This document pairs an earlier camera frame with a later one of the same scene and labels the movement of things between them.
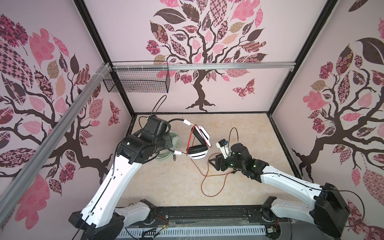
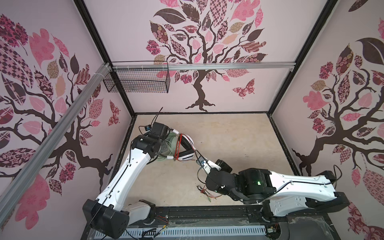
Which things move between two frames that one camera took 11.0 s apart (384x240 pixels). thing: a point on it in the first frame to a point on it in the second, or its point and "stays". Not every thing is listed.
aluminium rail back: [203, 66] stays
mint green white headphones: [167, 154] stays
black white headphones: [197, 152] to [188, 142]
